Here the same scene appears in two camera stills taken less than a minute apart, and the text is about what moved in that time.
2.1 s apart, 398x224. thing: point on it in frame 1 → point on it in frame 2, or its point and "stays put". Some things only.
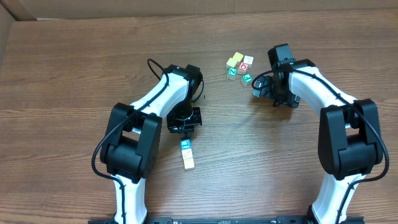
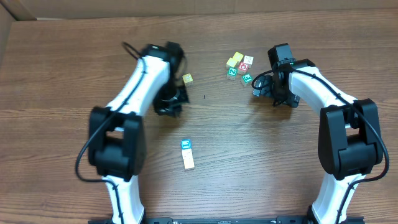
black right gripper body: (265, 88) stays put
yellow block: (189, 163) stays put
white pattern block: (187, 153) stays put
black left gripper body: (185, 123) → (171, 104)
